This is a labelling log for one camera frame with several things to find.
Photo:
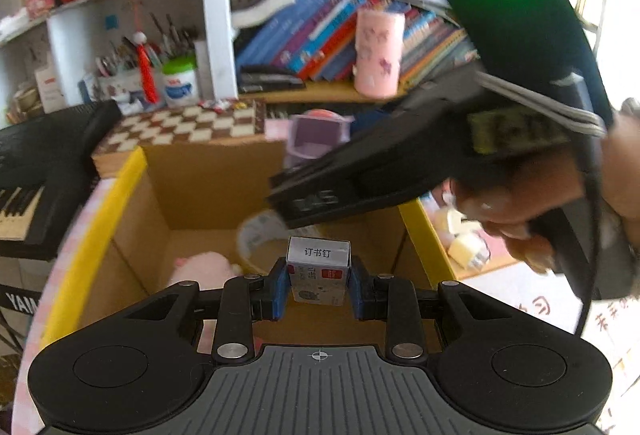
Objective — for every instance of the wooden chessboard box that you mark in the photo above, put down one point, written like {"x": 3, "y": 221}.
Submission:
{"x": 175, "y": 125}

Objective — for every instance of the black stapler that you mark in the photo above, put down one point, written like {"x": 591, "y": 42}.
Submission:
{"x": 270, "y": 80}

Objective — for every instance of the pink plush pig toy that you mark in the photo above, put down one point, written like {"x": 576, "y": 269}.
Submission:
{"x": 205, "y": 265}

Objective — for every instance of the pink cartoon desk mat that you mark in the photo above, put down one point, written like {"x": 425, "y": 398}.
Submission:
{"x": 525, "y": 305}

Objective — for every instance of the black piano keyboard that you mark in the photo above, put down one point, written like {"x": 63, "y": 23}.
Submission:
{"x": 50, "y": 140}

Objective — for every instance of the small white staple box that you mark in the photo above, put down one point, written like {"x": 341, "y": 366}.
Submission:
{"x": 317, "y": 280}

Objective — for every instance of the white carton red label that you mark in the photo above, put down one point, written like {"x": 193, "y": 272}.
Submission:
{"x": 50, "y": 87}

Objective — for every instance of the white charger plug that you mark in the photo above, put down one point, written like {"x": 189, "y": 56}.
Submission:
{"x": 467, "y": 247}

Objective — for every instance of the white thick book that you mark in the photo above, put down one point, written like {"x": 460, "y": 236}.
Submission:
{"x": 265, "y": 7}

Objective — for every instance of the red tassel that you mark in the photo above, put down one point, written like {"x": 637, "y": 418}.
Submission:
{"x": 146, "y": 75}

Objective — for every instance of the white shelf unit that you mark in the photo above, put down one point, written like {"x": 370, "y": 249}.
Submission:
{"x": 215, "y": 15}

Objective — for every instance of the pink cartoon cup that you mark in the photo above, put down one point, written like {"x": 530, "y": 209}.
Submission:
{"x": 377, "y": 55}

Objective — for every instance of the person's right hand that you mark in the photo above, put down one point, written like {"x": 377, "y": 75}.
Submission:
{"x": 515, "y": 195}

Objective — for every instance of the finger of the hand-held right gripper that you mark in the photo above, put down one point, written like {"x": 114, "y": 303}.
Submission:
{"x": 400, "y": 122}

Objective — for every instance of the white tape roll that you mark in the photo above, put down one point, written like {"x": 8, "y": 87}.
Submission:
{"x": 250, "y": 230}

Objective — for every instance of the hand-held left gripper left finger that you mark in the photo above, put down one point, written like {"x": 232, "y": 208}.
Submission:
{"x": 280, "y": 295}

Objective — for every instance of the row of leaning books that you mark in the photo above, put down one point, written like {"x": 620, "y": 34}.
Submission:
{"x": 300, "y": 40}

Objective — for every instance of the small colourful wrappers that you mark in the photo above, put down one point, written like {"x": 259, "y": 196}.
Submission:
{"x": 222, "y": 104}

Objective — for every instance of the purple square container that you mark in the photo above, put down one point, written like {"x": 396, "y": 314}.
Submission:
{"x": 315, "y": 140}

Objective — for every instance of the white jar green lid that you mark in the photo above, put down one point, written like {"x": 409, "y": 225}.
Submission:
{"x": 179, "y": 87}

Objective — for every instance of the yellow cardboard box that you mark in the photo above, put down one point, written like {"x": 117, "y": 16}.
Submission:
{"x": 200, "y": 195}

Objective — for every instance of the pen holder with pens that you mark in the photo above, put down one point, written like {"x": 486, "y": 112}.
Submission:
{"x": 120, "y": 85}

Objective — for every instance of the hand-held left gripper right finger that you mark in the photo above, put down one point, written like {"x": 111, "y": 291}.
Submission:
{"x": 357, "y": 295}

